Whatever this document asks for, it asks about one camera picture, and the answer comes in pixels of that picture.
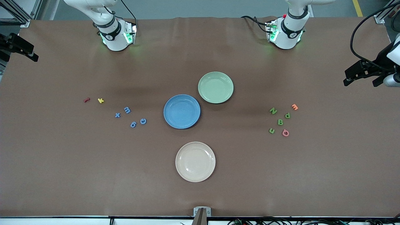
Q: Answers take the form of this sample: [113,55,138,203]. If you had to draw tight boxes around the grey camera post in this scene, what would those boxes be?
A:
[191,209,208,225]

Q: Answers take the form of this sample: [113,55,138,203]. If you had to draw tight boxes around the metal mounting bracket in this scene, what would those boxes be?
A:
[194,207,212,217]

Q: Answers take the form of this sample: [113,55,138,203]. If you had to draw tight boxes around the black base cable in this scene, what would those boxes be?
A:
[241,15,270,33]

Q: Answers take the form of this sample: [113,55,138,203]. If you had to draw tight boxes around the green plate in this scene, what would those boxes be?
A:
[198,72,234,104]

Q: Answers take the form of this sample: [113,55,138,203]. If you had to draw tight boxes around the blue plate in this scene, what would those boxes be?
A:
[163,94,201,129]

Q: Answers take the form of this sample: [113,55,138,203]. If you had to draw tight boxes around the beige plate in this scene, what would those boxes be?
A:
[175,142,216,183]

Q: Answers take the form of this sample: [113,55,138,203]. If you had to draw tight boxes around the aluminium frame profile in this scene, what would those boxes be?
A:
[0,0,42,28]
[374,0,400,24]

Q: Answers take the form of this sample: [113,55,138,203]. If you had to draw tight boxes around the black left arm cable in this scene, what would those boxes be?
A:
[350,2,400,63]

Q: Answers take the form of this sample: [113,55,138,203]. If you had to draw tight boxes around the brown table cover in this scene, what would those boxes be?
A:
[0,16,400,218]

